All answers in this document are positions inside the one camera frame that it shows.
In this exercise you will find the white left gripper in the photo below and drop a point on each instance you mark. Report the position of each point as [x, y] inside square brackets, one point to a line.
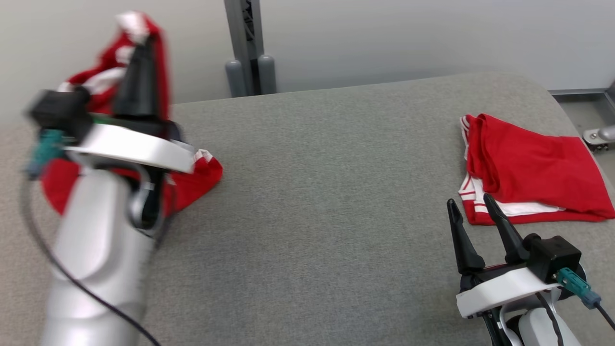
[134, 144]

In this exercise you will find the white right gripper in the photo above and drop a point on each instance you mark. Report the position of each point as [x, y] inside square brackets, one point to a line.
[499, 290]

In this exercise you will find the red white number jersey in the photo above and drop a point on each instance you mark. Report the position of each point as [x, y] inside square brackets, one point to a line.
[528, 163]

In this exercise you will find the red shorts with white trim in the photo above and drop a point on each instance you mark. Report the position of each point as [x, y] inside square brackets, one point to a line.
[202, 178]

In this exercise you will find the grey metal stand base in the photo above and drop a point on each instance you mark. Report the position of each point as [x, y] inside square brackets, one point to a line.
[600, 137]

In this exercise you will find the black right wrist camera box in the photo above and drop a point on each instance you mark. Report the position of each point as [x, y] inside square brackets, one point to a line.
[552, 254]

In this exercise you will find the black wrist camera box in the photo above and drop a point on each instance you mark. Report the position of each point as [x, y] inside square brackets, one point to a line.
[552, 254]
[60, 113]

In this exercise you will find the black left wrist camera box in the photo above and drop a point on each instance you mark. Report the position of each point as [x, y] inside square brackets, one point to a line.
[60, 113]

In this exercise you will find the teal right camera connector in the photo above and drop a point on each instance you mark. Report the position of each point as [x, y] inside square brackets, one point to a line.
[574, 286]

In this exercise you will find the teal camera connector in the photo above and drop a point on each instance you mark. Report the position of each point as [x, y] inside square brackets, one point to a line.
[45, 151]
[574, 286]

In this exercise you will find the grey cylinder post foot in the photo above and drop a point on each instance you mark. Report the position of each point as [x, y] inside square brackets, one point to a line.
[266, 74]
[235, 79]

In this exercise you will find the grey metal post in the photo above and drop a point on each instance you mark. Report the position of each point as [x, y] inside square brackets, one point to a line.
[240, 29]

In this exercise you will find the teal left camera connector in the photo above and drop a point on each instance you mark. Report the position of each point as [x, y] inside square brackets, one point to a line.
[45, 151]

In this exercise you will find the grey metal angled bracket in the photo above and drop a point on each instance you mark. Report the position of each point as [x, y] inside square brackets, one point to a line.
[611, 96]

